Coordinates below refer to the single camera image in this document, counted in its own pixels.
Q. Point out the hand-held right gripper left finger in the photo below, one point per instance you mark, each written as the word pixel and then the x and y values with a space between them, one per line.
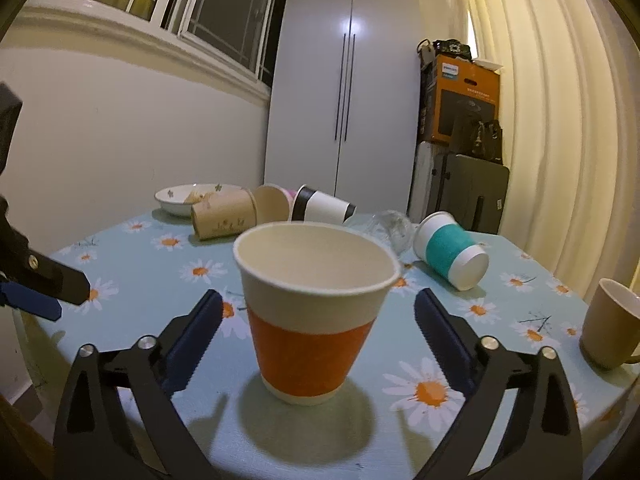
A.
pixel 196 340

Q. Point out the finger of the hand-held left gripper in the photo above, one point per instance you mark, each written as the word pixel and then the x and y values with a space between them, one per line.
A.
pixel 47 275

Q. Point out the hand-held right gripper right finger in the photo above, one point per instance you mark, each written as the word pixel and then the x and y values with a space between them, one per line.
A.
pixel 444 340

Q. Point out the orange and white paper cup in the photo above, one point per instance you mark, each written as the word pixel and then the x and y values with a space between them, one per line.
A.
pixel 310 355

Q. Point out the teal and white paper cup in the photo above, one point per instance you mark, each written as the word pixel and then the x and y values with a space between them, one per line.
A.
pixel 445 250

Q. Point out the clear plastic cup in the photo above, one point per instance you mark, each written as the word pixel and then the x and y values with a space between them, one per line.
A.
pixel 395 227

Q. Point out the brown floral paper cup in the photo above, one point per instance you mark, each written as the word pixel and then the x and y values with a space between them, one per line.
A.
pixel 220 215

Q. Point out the pink paper cup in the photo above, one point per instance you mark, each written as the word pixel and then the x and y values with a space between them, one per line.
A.
pixel 272 205

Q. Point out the black and white paper cup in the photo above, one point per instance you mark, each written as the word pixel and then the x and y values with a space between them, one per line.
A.
pixel 322 207

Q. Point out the blue daisy tablecloth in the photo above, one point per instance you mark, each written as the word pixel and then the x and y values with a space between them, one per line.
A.
pixel 150 270

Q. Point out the white floral bowl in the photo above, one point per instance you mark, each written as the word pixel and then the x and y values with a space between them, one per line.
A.
pixel 172 201

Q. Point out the dark grey suitcase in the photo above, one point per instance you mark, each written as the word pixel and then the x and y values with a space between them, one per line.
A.
pixel 475 185

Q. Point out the beige ceramic mug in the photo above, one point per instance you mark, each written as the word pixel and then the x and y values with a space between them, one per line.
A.
pixel 605 330

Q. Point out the white panel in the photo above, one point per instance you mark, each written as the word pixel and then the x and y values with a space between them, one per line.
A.
pixel 425 175

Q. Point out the black handbag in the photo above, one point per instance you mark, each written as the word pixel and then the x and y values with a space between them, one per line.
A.
pixel 480 140

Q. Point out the sliding window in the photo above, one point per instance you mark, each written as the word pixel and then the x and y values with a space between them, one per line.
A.
pixel 220 15

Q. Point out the orange cardboard box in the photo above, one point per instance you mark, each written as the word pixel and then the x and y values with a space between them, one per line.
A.
pixel 465 95

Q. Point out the cream curtain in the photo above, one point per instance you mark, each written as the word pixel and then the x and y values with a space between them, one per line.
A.
pixel 560 110

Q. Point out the white wardrobe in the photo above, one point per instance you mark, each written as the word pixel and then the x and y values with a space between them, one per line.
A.
pixel 310 85

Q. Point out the black patterned pouch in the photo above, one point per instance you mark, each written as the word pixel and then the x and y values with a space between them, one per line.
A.
pixel 452 47

